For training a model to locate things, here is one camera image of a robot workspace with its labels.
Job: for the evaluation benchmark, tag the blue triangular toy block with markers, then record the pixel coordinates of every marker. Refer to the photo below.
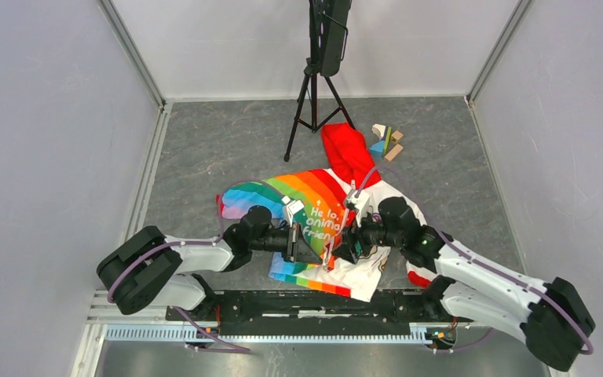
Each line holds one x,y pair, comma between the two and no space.
377,149

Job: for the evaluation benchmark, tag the black camera tripod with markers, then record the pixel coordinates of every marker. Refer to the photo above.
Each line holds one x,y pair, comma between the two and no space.
308,95

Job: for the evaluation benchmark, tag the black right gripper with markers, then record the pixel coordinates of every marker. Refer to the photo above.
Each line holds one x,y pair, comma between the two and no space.
347,250

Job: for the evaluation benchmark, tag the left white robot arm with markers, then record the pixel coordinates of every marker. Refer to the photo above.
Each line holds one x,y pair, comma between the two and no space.
152,268

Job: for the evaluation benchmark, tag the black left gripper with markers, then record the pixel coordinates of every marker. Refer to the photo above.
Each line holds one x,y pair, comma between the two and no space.
297,249

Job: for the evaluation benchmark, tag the white arch toy block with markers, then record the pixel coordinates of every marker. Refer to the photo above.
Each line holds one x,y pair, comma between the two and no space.
379,130

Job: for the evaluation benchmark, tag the small wooden cube block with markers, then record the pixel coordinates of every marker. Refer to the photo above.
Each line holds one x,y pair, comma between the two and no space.
396,137

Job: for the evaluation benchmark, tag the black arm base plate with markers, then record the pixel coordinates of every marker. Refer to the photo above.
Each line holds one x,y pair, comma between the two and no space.
298,313

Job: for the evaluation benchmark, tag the green flat toy block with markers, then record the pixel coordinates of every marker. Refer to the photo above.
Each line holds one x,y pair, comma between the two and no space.
386,139

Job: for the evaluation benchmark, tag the rainbow hooded zip jacket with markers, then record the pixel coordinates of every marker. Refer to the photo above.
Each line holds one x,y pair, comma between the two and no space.
323,193

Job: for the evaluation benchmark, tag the black panel on tripod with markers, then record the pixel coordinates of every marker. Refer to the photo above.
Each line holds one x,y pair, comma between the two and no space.
328,34

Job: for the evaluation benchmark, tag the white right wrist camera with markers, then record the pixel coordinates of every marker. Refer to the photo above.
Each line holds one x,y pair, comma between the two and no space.
358,201

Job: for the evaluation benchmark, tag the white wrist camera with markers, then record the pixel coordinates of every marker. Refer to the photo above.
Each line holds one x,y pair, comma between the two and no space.
358,201
292,211

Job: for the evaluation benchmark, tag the long wooden block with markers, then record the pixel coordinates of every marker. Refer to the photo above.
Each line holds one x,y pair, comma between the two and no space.
393,153

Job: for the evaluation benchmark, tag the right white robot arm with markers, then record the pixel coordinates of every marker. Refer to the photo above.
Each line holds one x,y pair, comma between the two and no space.
549,317

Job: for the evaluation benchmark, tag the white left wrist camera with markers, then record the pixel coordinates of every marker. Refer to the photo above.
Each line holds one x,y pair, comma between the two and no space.
292,211

